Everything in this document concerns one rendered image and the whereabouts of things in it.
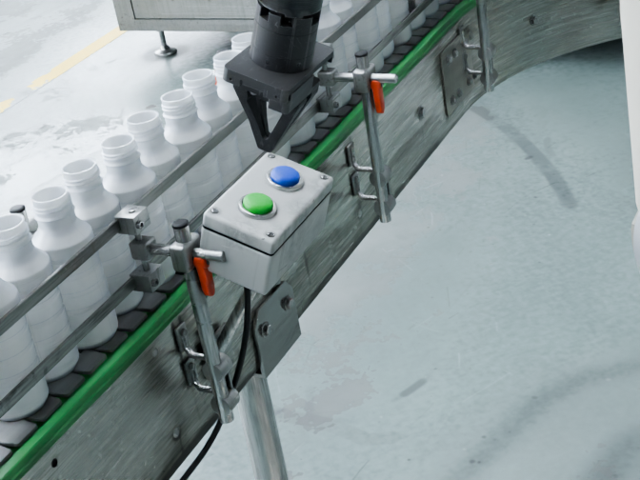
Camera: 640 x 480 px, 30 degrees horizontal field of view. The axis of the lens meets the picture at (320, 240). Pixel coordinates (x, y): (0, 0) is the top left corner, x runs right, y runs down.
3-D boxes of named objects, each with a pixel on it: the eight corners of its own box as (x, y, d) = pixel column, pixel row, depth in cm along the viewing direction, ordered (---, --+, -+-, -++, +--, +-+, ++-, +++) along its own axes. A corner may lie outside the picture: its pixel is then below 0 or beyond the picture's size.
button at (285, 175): (277, 170, 124) (279, 160, 123) (303, 181, 123) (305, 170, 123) (264, 184, 122) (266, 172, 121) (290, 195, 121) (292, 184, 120)
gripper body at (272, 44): (219, 84, 106) (229, 9, 101) (271, 42, 114) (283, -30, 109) (284, 110, 104) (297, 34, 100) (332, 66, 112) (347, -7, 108)
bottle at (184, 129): (193, 211, 144) (164, 85, 137) (238, 212, 142) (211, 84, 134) (172, 236, 140) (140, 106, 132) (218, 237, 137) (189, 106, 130)
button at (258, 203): (250, 198, 120) (252, 187, 119) (277, 209, 119) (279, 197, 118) (236, 212, 117) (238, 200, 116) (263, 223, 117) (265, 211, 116)
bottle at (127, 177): (134, 296, 129) (97, 158, 121) (119, 273, 134) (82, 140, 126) (187, 277, 130) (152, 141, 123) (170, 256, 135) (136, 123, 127)
